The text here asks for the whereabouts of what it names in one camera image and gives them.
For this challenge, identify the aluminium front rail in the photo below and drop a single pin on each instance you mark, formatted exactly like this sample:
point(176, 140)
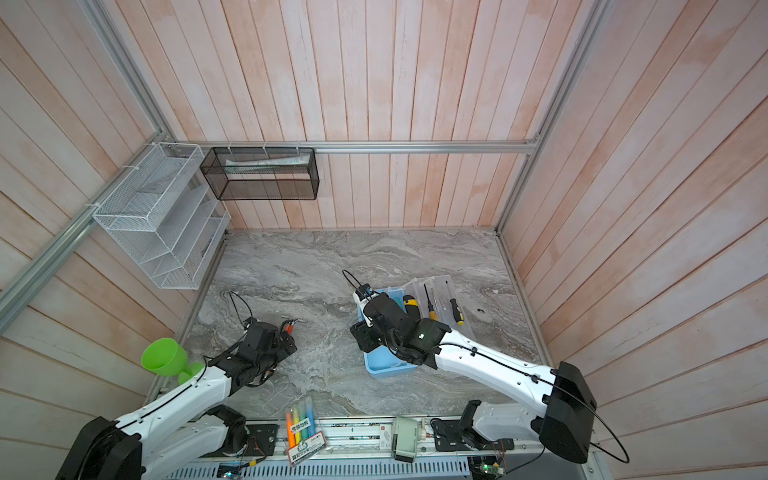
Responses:
point(365, 442)

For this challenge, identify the highlighter marker pack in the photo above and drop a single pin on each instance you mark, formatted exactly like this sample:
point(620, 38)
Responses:
point(305, 436)

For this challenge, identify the white green electronic box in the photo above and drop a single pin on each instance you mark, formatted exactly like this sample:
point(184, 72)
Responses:
point(405, 438)

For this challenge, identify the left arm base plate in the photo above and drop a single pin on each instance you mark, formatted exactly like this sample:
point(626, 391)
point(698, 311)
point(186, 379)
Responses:
point(258, 441)

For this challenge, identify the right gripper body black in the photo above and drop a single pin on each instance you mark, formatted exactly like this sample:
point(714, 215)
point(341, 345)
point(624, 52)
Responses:
point(391, 342)

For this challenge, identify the yellow black utility knife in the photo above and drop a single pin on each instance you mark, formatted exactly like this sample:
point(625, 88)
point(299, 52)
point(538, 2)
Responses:
point(412, 308)

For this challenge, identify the green plastic cup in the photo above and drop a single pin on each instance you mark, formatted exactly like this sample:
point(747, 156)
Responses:
point(165, 357)

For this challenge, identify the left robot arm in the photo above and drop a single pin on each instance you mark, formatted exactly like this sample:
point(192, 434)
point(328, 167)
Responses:
point(189, 422)

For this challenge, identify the black wire mesh basket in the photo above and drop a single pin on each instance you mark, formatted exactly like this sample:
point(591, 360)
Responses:
point(262, 173)

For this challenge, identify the blue plastic tool box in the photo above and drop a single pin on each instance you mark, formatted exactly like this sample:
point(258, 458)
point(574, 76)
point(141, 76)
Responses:
point(381, 363)

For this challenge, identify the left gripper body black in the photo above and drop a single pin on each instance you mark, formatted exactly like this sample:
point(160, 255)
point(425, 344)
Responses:
point(271, 358)

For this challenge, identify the black short screwdriver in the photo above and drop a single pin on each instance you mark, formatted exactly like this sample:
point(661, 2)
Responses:
point(456, 311)

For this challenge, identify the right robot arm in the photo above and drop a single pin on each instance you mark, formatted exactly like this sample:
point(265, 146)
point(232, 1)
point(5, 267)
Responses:
point(559, 407)

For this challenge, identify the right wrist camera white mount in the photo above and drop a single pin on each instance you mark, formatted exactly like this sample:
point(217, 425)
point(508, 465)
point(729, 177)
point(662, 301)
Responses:
point(363, 294)

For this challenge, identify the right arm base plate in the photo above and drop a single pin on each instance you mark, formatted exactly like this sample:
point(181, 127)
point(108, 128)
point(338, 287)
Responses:
point(452, 436)

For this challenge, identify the white wire mesh shelf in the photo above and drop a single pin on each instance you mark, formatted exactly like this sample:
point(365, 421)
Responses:
point(170, 227)

